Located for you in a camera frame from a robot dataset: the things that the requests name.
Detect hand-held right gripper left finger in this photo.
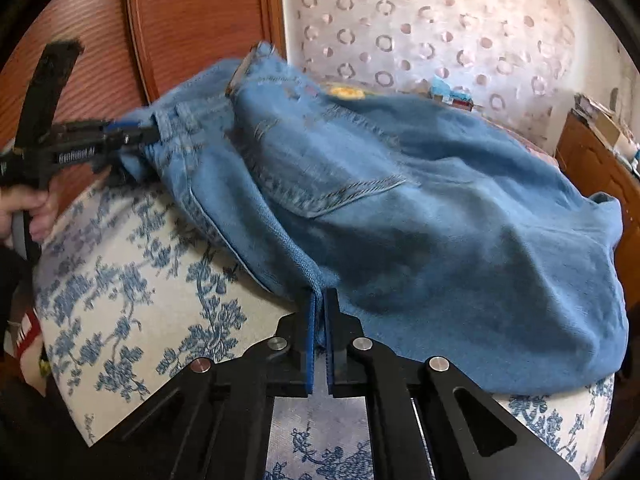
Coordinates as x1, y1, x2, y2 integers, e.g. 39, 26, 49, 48
92, 292, 318, 480

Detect wooden headboard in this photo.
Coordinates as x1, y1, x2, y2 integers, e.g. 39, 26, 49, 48
0, 0, 289, 201

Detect red and white cloth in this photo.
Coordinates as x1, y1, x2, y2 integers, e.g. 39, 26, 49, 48
4, 309, 50, 377

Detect small blue packet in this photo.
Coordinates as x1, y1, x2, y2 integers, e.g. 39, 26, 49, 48
429, 76, 475, 111

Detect wooden bedside cabinet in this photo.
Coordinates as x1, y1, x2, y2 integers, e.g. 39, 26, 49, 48
554, 110, 640, 306

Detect person's left hand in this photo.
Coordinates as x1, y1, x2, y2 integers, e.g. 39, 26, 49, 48
0, 189, 61, 244

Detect person's black clothing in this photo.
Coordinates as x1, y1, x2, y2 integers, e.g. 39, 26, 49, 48
0, 240, 101, 480

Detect blue floral bed sheet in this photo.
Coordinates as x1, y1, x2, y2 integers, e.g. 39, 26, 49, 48
32, 172, 617, 480

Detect colourful flowered blanket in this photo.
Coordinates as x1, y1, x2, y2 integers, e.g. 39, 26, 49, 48
319, 81, 398, 105

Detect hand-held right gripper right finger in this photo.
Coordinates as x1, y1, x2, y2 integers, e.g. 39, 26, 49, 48
324, 287, 581, 480

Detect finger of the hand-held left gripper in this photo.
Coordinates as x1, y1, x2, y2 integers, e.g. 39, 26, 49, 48
106, 129, 160, 149
102, 118, 152, 134

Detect blue denim pants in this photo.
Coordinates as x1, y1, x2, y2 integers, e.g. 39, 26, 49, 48
117, 42, 630, 397

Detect pile of papers and boxes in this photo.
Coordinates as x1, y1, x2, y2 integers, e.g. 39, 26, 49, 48
572, 89, 640, 181

